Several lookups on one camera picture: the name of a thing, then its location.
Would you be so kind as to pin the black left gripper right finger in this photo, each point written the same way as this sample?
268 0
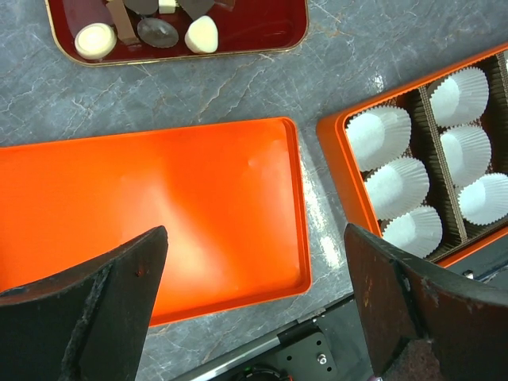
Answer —
422 321

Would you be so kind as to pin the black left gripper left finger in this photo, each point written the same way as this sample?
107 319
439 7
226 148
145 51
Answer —
88 322

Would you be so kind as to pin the brown bar chocolate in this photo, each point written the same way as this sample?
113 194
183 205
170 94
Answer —
123 25

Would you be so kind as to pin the dark red lacquer tray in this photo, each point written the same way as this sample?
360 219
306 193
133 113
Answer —
243 27

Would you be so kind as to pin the orange chocolate box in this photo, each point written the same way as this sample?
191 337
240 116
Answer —
460 237

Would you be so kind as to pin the white round chocolate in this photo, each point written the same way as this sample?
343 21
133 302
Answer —
95 41

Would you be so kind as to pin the dark oval chocolate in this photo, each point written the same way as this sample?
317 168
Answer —
157 33

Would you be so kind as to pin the white triangular chocolate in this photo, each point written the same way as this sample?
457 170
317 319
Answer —
202 36

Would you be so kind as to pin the white paper cup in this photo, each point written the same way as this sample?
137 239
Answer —
418 232
467 151
397 187
484 201
378 135
459 98

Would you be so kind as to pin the orange box lid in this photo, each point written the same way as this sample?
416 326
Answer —
230 196

